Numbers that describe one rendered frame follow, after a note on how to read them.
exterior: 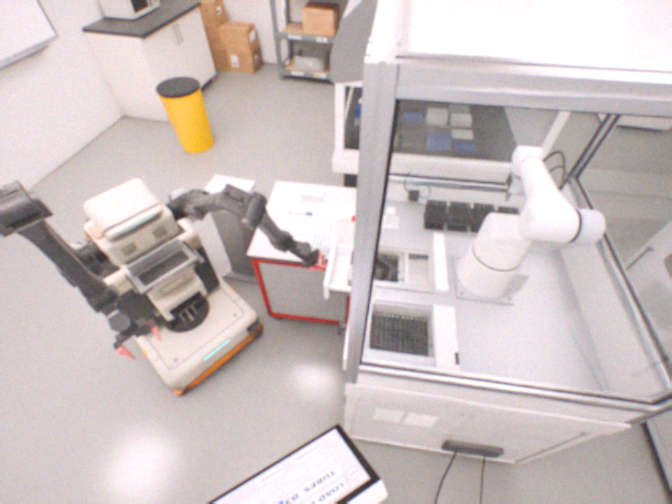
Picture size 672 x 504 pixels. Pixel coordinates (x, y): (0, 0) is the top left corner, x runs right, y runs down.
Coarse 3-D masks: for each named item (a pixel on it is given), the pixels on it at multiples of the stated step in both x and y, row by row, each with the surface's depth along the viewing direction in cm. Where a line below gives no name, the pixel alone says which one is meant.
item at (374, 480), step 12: (324, 432) 106; (348, 444) 96; (288, 456) 102; (360, 456) 89; (264, 468) 101; (372, 468) 83; (372, 480) 80; (228, 492) 96; (360, 492) 78; (372, 492) 78; (384, 492) 79
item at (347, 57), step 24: (360, 0) 148; (360, 24) 152; (336, 48) 161; (360, 48) 159; (336, 72) 169; (360, 72) 168; (336, 96) 179; (336, 120) 189; (336, 144) 201; (336, 168) 214
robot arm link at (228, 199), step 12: (204, 192) 129; (216, 192) 111; (228, 192) 103; (240, 192) 104; (204, 204) 117; (216, 204) 103; (228, 204) 102; (240, 204) 105; (252, 204) 104; (264, 204) 108; (192, 216) 134; (204, 216) 133; (240, 216) 105; (252, 216) 104
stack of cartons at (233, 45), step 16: (208, 0) 444; (208, 16) 450; (224, 16) 467; (208, 32) 467; (224, 32) 462; (240, 32) 457; (224, 48) 478; (240, 48) 473; (256, 48) 485; (224, 64) 494; (240, 64) 490; (256, 64) 495
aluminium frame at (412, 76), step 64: (384, 0) 53; (384, 64) 38; (448, 64) 38; (512, 64) 38; (576, 64) 38; (384, 128) 44; (384, 192) 53; (384, 384) 115; (448, 384) 106; (512, 384) 103
